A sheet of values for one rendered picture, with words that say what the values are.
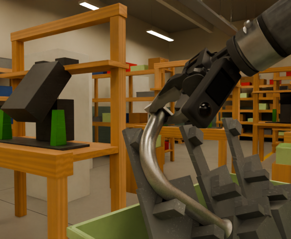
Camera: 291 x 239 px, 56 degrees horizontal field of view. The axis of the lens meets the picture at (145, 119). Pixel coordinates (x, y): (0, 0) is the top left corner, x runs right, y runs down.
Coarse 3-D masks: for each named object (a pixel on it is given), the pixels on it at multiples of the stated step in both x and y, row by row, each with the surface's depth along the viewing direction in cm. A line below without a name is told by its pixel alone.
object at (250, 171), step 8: (248, 168) 74; (248, 176) 72; (256, 176) 70; (264, 176) 69; (264, 184) 79; (272, 184) 80; (264, 192) 77; (272, 192) 76; (280, 192) 74; (272, 200) 77
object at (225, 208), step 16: (192, 128) 63; (192, 144) 62; (192, 160) 61; (208, 176) 62; (224, 176) 68; (208, 192) 59; (208, 208) 59; (224, 208) 62; (240, 224) 64; (256, 224) 60; (272, 224) 64
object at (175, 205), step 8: (160, 200) 50; (176, 200) 47; (160, 208) 49; (168, 208) 47; (176, 208) 46; (184, 208) 48; (160, 216) 50; (168, 216) 49; (176, 216) 48; (192, 224) 55; (200, 224) 54; (192, 232) 54; (200, 232) 52; (208, 232) 51; (216, 232) 50; (224, 232) 52
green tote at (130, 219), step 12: (204, 204) 82; (108, 216) 57; (120, 216) 59; (132, 216) 62; (72, 228) 51; (84, 228) 53; (96, 228) 55; (108, 228) 57; (120, 228) 59; (132, 228) 62; (144, 228) 64
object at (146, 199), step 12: (132, 132) 55; (132, 144) 53; (132, 156) 52; (132, 168) 53; (144, 180) 52; (180, 180) 58; (144, 192) 51; (192, 192) 59; (144, 204) 50; (144, 216) 50; (180, 216) 54; (156, 228) 49; (168, 228) 51; (180, 228) 53
